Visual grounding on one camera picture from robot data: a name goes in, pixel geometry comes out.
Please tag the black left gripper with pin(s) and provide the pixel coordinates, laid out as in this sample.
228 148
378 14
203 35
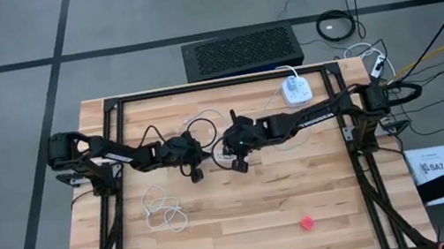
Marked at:
181 149

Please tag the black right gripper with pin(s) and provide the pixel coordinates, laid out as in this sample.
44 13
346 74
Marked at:
246 134

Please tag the red charger cube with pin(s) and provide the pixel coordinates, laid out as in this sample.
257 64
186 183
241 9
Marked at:
307 223

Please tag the white square power strip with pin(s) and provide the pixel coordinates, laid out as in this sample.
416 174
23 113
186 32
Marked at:
300 96

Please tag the light blue wall charger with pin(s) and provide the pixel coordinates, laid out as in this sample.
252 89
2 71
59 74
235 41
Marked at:
291 85

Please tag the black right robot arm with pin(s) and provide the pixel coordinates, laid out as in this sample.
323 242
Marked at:
314 116

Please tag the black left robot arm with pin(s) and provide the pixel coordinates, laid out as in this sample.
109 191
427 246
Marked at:
119 152

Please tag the black perforated computer case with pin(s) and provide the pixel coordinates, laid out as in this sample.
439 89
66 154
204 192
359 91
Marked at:
242 52

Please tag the white floor power strip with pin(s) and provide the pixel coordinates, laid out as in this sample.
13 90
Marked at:
378 66

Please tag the white printed paper sheet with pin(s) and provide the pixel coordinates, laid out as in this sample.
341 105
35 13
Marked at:
434 167

